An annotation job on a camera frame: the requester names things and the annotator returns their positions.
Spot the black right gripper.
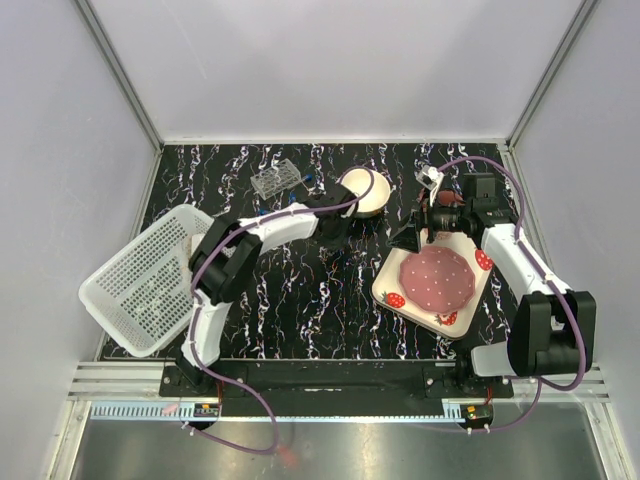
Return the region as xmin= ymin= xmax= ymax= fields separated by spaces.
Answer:
xmin=386 ymin=187 xmax=471 ymax=254

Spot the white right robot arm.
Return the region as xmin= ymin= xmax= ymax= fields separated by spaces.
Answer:
xmin=389 ymin=167 xmax=596 ymax=397

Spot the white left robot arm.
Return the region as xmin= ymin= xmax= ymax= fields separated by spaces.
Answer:
xmin=176 ymin=184 xmax=364 ymax=396

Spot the pink polka dot dish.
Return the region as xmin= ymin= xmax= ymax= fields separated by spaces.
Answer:
xmin=398 ymin=245 xmax=475 ymax=315

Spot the green white ceramic bowl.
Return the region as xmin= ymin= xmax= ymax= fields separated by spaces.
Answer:
xmin=339 ymin=167 xmax=391 ymax=218

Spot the white strawberry pattern tray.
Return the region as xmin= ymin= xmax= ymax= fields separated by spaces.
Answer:
xmin=371 ymin=233 xmax=493 ymax=340

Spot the clear test tube rack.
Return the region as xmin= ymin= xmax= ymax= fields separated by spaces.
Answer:
xmin=250 ymin=159 xmax=302 ymax=200

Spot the right control box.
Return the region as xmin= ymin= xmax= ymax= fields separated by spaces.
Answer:
xmin=461 ymin=404 xmax=494 ymax=429

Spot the control box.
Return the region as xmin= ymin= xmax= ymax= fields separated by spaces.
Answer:
xmin=461 ymin=404 xmax=494 ymax=429
xmin=193 ymin=402 xmax=220 ymax=421

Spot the white perforated plastic basket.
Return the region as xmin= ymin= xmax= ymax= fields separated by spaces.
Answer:
xmin=78 ymin=204 xmax=213 ymax=358

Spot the left control box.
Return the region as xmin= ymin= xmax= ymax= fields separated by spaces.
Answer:
xmin=193 ymin=402 xmax=220 ymax=421

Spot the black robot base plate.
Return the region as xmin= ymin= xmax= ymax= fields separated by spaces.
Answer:
xmin=158 ymin=357 xmax=515 ymax=401

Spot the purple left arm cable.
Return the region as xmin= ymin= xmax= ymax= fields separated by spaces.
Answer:
xmin=184 ymin=168 xmax=377 ymax=456

